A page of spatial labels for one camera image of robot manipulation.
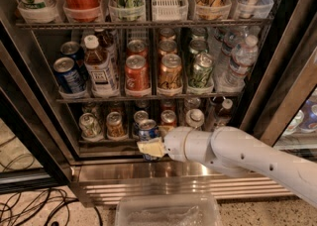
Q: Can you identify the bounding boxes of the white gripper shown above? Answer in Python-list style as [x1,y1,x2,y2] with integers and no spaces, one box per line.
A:
[137,126,215,165]

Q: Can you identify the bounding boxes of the blue pepsi can bottom shelf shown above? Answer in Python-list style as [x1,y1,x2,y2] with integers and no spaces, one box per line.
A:
[138,118,162,163]

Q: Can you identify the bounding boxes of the blue pepsi can shelf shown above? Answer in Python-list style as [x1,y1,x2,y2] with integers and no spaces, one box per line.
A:
[53,56,85,93]
[138,118,162,163]

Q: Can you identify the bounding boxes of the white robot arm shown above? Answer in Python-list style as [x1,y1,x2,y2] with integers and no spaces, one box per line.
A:
[137,126,317,207]

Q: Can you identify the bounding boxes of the red coke can bottom shelf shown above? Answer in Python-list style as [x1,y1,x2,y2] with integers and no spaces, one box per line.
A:
[160,110,177,127]

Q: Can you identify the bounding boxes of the red coke can shelf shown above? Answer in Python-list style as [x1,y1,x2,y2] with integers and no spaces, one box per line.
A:
[160,110,177,127]
[125,55,150,91]

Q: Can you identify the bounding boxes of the blue pepsi can behind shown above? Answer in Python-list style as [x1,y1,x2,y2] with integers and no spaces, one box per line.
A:
[133,110,149,138]

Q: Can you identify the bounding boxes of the clear water bottle bottom shelf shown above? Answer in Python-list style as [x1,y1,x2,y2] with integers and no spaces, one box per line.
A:
[185,109,204,129]

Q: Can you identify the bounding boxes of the orange can bottom shelf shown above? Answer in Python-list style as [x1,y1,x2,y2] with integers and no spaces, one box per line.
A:
[106,112,125,138]

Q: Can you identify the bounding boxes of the red coke can middle shelf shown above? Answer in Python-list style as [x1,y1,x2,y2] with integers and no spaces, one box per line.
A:
[125,55,150,91]

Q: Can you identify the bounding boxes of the tea bottle bottom shelf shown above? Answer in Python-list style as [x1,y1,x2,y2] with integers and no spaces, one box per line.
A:
[205,99,233,131]

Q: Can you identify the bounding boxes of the green white can bottom shelf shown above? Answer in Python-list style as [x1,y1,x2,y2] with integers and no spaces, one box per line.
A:
[79,113,102,139]

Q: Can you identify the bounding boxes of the steel fridge bottom grille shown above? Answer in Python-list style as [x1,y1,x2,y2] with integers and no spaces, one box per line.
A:
[69,159,291,206]

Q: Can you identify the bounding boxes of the rear gold can middle shelf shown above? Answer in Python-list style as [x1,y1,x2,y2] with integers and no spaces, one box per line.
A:
[158,40,177,57]

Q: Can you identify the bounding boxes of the rear coke can middle shelf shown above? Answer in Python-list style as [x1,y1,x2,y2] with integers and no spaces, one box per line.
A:
[127,40,148,58]

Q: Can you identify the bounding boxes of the rear green can middle shelf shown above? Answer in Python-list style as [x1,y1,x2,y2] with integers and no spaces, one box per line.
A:
[188,39,209,57]

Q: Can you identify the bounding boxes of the blue pepsi can middle shelf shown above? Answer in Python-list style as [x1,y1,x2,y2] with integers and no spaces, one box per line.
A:
[53,56,85,93]

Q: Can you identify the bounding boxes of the water bottle middle shelf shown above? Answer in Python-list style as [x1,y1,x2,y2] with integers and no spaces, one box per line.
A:
[224,35,259,87]

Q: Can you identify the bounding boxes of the rear pepsi can middle shelf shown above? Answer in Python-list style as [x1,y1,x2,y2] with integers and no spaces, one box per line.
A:
[60,41,84,67]

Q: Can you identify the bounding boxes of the fridge glass door right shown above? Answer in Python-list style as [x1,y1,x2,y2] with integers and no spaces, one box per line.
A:
[231,0,317,161]

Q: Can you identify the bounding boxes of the clear plastic container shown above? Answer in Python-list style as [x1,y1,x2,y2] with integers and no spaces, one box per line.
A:
[115,193,223,226]

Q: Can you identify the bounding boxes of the tea bottle white cap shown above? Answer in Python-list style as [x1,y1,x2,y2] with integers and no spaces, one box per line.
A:
[84,35,118,97]

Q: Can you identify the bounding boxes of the black floor cables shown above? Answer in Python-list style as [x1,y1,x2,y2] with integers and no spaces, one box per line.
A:
[0,135,104,226]

